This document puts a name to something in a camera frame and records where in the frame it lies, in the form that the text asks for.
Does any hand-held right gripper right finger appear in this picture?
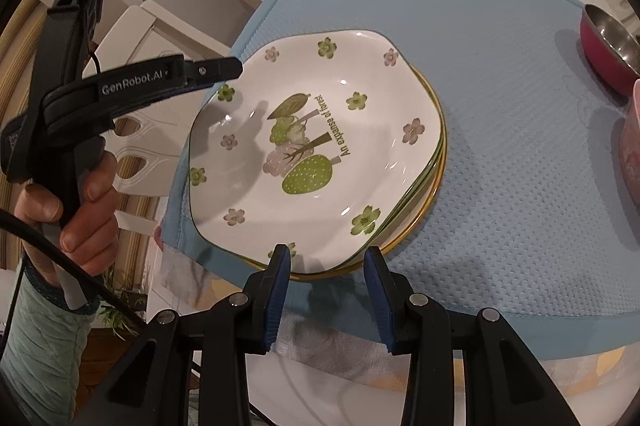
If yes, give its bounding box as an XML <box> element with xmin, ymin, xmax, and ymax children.
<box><xmin>363</xmin><ymin>246</ymin><xmax>568</xmax><ymax>426</ymax></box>

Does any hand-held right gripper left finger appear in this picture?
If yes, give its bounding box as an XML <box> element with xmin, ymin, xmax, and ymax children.
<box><xmin>85</xmin><ymin>243</ymin><xmax>292</xmax><ymax>426</ymax></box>

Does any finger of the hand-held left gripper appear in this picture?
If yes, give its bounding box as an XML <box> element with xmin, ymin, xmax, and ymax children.
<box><xmin>182</xmin><ymin>56</ymin><xmax>244</xmax><ymax>88</ymax></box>

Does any blue leaf gold-rimmed plate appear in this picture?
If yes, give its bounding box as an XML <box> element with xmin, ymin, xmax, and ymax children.
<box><xmin>245</xmin><ymin>71</ymin><xmax>451</xmax><ymax>282</ymax></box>

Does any pink polka dot bowl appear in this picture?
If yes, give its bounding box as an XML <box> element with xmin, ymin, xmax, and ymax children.
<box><xmin>617</xmin><ymin>79</ymin><xmax>640</xmax><ymax>212</ymax></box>

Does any red steel bowl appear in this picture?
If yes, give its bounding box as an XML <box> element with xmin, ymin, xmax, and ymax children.
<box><xmin>580</xmin><ymin>4</ymin><xmax>640</xmax><ymax>97</ymax></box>

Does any person's left forearm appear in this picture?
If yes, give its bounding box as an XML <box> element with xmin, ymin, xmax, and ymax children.
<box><xmin>0</xmin><ymin>263</ymin><xmax>101</xmax><ymax>426</ymax></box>

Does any person's left hand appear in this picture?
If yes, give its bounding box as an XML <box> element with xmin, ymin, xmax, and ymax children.
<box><xmin>14</xmin><ymin>150</ymin><xmax>122</xmax><ymax>289</ymax></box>

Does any floral printed table cover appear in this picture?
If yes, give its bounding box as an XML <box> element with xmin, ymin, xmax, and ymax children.
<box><xmin>160</xmin><ymin>246</ymin><xmax>640</xmax><ymax>389</ymax></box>

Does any light blue textured mat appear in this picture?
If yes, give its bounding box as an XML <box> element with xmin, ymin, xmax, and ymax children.
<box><xmin>160</xmin><ymin>0</ymin><xmax>640</xmax><ymax>362</ymax></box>

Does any green potted plant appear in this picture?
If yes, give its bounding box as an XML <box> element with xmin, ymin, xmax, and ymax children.
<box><xmin>100</xmin><ymin>276</ymin><xmax>146</xmax><ymax>338</ymax></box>

